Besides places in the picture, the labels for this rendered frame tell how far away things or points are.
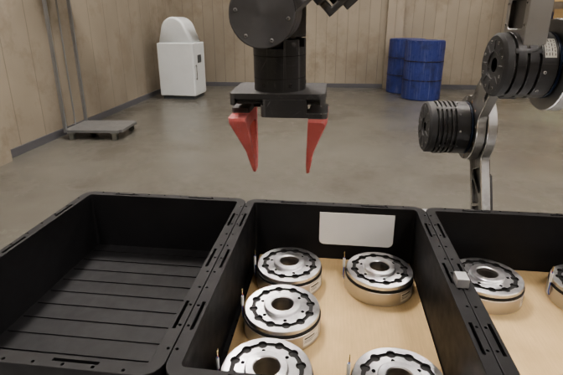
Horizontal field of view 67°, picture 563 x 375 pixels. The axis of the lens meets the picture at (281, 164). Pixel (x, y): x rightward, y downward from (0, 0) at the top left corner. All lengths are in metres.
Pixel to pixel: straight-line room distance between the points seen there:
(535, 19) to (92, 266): 0.98
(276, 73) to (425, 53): 6.87
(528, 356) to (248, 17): 0.52
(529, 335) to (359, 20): 8.08
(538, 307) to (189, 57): 6.80
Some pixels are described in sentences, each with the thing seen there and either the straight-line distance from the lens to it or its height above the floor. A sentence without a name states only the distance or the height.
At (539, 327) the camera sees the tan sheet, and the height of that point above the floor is 0.83.
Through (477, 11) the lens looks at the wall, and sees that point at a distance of 9.00.
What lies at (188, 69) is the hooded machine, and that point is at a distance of 7.26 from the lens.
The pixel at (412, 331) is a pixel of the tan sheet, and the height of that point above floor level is 0.83.
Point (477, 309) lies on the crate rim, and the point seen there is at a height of 0.93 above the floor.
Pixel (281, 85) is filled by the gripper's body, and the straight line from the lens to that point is 0.45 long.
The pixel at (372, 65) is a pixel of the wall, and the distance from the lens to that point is 8.64.
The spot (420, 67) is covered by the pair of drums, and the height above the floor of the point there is 0.54.
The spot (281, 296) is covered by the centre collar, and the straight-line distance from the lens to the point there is 0.61.
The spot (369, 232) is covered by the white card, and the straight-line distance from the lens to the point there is 0.74.
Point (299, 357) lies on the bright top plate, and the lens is 0.53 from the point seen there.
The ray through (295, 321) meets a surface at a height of 0.86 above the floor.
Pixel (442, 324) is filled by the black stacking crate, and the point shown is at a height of 0.87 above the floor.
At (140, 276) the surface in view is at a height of 0.83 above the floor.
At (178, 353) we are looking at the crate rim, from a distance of 0.44.
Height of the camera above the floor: 1.22
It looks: 18 degrees down
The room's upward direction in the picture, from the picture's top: straight up
